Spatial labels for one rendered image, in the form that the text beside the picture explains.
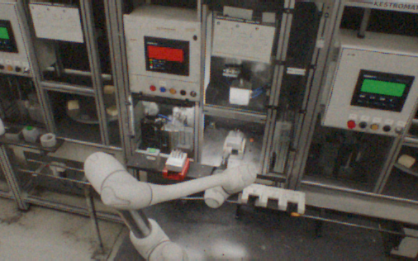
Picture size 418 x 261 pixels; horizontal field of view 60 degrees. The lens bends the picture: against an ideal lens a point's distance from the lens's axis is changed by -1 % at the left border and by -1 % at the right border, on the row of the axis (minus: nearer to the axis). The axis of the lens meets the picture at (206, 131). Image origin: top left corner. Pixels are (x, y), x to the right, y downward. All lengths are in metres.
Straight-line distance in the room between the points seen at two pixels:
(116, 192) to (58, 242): 1.92
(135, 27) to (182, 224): 1.18
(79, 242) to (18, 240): 0.49
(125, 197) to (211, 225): 1.02
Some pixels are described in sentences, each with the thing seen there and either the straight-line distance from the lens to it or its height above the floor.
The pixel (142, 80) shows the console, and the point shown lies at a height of 1.46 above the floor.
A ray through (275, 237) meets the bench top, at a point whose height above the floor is 0.68.
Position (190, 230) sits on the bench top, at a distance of 2.30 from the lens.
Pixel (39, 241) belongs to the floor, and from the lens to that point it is 3.33.
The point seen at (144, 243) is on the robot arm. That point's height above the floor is 0.94.
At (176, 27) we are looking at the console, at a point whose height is 1.79.
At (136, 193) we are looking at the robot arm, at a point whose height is 1.45.
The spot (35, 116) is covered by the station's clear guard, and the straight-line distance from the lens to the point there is 2.77.
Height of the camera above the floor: 2.46
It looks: 36 degrees down
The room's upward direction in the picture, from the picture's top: 2 degrees clockwise
